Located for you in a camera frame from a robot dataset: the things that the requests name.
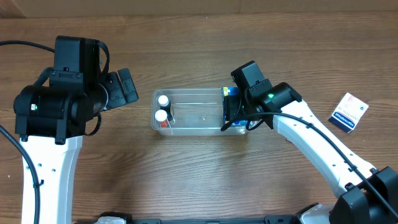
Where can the blue yellow VapoDrops box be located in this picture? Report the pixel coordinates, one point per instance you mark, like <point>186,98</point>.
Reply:
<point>232,91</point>

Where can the white blue Hansaplast box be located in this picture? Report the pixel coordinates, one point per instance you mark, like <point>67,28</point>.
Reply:
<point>348,113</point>

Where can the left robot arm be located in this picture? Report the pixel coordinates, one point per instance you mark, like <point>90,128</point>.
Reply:
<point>51,118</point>

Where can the clear plastic container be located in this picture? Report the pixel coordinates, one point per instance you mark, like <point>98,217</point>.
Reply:
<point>197,112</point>

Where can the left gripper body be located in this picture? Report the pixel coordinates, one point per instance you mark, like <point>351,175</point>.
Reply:
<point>123,96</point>

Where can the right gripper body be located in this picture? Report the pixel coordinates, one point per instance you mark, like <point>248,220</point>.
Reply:
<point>235,107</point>

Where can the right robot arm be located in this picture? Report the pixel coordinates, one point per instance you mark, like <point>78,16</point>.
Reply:
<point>364,193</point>

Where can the orange bottle white cap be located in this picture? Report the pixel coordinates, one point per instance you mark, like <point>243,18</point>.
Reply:
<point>161,117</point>

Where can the dark bottle white cap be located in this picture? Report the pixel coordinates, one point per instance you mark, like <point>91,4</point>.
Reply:
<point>166,105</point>

